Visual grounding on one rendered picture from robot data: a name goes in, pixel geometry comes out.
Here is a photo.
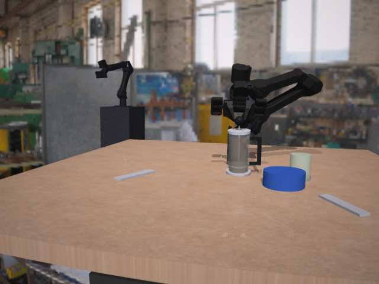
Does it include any blue short cylinder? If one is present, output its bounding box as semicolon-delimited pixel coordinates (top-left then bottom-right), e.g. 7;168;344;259
263;166;306;192

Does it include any french press coffee maker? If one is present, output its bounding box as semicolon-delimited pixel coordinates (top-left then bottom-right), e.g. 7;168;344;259
226;116;262;176

